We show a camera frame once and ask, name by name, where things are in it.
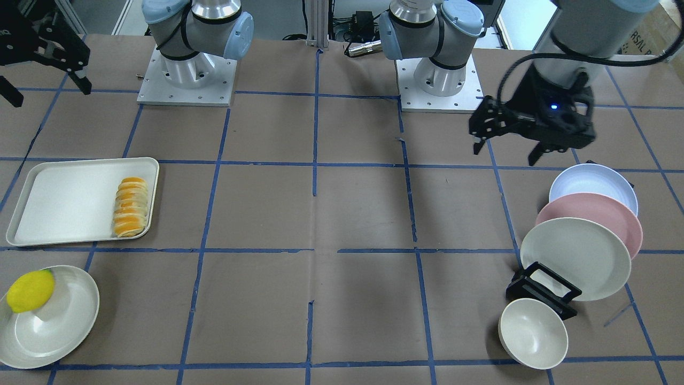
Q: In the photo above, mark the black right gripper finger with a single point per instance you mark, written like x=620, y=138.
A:
x=79, y=78
x=11, y=93

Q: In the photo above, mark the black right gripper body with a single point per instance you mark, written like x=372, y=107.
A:
x=24, y=33

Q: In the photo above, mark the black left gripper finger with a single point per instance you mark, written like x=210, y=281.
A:
x=543, y=148
x=484, y=123

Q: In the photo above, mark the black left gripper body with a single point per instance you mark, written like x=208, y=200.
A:
x=525, y=100

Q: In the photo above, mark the blue plate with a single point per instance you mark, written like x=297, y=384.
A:
x=594, y=178

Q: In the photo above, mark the orange striped bread roll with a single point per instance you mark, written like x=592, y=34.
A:
x=131, y=207

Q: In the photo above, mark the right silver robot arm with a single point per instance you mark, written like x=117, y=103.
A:
x=198, y=46

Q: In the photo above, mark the pink plate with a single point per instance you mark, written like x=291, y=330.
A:
x=603, y=210

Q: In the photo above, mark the cream plate in rack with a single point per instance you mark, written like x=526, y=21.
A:
x=586, y=254

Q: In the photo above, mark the white plate with lemon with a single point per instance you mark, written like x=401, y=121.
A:
x=42, y=336

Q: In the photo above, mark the white rectangular tray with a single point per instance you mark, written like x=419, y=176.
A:
x=74, y=201

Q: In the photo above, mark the black dish rack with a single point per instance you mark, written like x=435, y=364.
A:
x=543, y=284

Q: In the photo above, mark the cardboard box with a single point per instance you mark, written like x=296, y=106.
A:
x=656, y=31

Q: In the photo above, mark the silver cylinder connector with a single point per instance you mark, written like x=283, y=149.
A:
x=364, y=49

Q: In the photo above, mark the cream bowl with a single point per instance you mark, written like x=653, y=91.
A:
x=533, y=334

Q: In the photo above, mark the yellow lemon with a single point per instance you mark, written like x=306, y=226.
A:
x=31, y=290

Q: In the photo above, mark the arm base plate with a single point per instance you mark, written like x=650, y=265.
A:
x=424, y=87
x=204, y=80

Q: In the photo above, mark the aluminium frame post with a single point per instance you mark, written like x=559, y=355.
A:
x=318, y=24

